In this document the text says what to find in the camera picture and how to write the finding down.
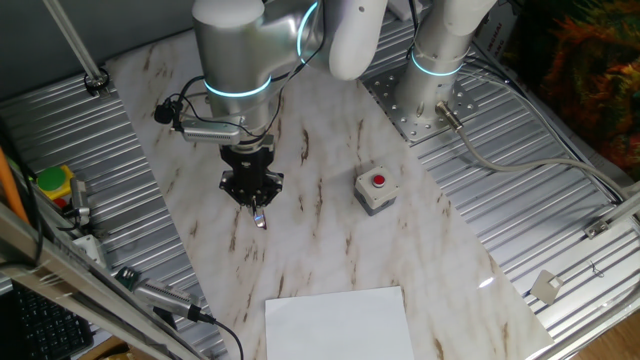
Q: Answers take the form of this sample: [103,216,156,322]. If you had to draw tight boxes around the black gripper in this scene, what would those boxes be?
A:
[218,144,285,209]

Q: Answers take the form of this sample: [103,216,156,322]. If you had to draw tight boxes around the dark red thin-frame glasses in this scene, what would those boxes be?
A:
[248,204,269,231]

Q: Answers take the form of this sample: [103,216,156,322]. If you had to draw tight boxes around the marble pattern table mat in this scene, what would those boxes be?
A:
[105,0,555,360]

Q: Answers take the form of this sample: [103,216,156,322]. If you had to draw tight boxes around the white paper sheet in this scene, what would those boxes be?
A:
[264,285,416,360]

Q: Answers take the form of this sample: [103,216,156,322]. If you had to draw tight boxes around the small silver metal device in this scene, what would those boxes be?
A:
[68,177,92,226]

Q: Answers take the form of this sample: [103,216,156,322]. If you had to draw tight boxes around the yellow box with green button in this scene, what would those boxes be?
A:
[35,164,76,209]

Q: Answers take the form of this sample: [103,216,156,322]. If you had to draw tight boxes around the aluminium stand pole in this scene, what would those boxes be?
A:
[42,0,111,96]

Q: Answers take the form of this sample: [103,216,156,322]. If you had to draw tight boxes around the orange tube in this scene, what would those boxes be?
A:
[0,147,29,224]

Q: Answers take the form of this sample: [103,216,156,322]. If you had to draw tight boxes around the black keyboard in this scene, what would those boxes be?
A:
[9,282,95,360]

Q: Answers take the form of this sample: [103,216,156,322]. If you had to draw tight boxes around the white printed label sheet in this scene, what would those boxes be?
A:
[472,4,521,56]

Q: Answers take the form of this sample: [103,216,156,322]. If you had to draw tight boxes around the small white plastic piece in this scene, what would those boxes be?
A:
[528,269,565,306]

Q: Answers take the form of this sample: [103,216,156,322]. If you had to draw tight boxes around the colourful patterned cloth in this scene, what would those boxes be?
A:
[504,0,640,181]

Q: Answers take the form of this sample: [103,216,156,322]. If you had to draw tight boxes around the black camera cable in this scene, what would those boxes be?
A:
[187,304,246,360]

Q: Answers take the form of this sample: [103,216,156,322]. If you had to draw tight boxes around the silver ribbed camera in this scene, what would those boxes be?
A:
[133,278,194,316]

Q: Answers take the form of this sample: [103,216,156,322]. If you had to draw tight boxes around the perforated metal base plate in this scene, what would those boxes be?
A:
[362,64,479,146]

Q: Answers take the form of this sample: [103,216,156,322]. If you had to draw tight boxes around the aluminium frame profile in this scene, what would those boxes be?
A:
[0,199,201,360]

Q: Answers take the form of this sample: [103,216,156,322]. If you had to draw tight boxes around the black looped cable bundle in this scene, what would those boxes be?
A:
[403,0,421,54]

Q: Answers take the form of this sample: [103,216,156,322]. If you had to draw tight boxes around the grey cable with metal plug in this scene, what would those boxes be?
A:
[434,101,629,201]

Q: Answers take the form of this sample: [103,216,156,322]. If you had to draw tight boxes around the white cable bundle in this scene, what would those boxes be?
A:
[464,59,626,199]

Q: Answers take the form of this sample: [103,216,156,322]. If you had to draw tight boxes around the aluminium profile bar with bracket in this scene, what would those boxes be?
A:
[583,189,640,240]

